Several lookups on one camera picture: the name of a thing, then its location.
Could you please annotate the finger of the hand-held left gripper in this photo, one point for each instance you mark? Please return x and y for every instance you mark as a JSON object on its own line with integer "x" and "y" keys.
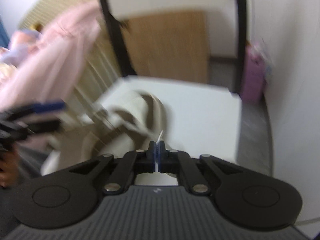
{"x": 42, "y": 127}
{"x": 50, "y": 106}

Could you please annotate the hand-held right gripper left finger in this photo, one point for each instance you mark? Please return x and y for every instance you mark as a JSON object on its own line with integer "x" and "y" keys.
{"x": 153, "y": 155}

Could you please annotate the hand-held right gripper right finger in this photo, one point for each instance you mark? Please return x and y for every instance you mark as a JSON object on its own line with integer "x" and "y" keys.
{"x": 162, "y": 155}

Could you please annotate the white shoelace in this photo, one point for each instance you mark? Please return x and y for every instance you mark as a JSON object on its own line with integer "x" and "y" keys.
{"x": 158, "y": 140}

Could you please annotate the brown and white sneaker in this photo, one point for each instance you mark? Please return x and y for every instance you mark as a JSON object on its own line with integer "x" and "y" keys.
{"x": 125, "y": 100}

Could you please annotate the person's left hand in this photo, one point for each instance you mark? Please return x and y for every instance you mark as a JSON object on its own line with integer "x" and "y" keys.
{"x": 8, "y": 170}

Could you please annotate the pastel patterned duvet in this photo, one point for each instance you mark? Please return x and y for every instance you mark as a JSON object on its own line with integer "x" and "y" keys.
{"x": 17, "y": 52}

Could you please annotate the yellow soft toy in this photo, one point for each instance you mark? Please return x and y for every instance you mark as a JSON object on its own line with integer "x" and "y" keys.
{"x": 37, "y": 27}

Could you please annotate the cream quilted headboard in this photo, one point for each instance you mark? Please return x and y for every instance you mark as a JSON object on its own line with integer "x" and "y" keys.
{"x": 55, "y": 2}

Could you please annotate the wooden bedside cabinet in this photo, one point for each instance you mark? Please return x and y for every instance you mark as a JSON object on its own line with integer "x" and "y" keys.
{"x": 170, "y": 47}

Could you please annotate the pink cardboard box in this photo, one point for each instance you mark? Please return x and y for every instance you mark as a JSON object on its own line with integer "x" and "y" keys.
{"x": 253, "y": 80}

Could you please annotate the white chair with black frame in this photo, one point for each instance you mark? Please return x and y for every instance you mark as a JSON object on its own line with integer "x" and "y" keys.
{"x": 200, "y": 117}

